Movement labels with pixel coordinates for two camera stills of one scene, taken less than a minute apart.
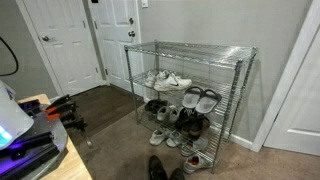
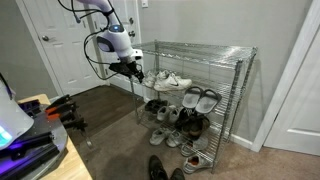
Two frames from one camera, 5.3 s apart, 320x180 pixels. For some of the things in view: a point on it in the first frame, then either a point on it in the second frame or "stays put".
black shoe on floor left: x=155 y=169 stays put
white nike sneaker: x=166 y=80 to x=153 y=78
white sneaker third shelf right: x=174 y=113 stays put
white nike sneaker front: x=167 y=81 stays put
